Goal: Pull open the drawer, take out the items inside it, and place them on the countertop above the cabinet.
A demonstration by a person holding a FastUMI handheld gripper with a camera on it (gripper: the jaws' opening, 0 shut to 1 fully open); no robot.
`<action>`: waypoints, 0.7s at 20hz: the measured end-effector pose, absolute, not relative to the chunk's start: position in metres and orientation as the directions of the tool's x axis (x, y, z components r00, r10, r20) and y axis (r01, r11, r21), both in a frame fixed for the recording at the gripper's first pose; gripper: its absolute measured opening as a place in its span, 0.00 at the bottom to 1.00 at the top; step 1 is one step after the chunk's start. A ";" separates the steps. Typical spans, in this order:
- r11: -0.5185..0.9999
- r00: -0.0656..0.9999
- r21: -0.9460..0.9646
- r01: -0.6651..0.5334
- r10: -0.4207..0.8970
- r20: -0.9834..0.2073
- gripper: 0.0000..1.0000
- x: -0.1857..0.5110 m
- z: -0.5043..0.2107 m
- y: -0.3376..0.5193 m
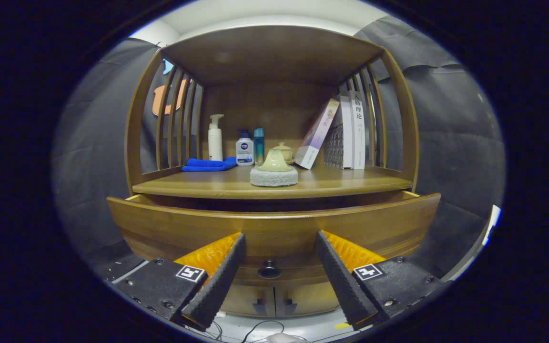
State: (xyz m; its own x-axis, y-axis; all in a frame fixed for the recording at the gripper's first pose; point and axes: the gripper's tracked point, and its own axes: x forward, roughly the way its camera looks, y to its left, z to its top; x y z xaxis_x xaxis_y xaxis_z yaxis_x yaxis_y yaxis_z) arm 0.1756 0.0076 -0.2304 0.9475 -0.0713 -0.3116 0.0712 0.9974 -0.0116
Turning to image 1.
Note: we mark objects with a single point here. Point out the wooden countertop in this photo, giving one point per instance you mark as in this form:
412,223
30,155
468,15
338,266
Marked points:
341,181

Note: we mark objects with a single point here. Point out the wooden drawer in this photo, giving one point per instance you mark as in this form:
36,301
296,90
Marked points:
279,228

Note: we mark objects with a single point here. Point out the white appliance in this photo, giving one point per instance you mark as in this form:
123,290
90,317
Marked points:
492,224

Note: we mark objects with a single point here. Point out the beige lidded teacup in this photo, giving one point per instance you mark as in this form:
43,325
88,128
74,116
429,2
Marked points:
285,151

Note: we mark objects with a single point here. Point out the wooden cabinet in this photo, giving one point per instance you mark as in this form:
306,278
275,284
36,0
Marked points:
274,109

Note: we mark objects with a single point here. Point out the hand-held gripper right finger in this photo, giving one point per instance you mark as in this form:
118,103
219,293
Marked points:
341,281

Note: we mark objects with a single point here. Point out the black drawer knob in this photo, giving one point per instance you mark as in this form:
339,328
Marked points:
269,271

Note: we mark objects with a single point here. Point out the white pump bottle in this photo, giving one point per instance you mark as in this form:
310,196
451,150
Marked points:
215,143

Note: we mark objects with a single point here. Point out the blue folded cloth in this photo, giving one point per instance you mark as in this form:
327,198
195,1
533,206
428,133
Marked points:
205,164

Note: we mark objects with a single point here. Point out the white lotion bottle blue cap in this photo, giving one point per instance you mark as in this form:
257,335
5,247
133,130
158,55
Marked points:
244,152

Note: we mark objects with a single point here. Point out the patterned cover book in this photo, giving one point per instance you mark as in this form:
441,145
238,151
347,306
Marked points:
334,143

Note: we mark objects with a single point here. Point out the white book black lettering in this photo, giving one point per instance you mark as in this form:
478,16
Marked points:
358,128

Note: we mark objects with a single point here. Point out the wooden cabinet door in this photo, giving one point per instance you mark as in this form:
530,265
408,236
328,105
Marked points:
312,297
243,300

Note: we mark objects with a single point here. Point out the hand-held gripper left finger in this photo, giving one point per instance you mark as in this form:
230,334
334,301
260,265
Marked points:
217,286

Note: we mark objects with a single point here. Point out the purple white book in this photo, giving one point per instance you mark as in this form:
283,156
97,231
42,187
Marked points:
317,133

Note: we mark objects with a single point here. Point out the teal slim bottle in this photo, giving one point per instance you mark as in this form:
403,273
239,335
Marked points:
259,145

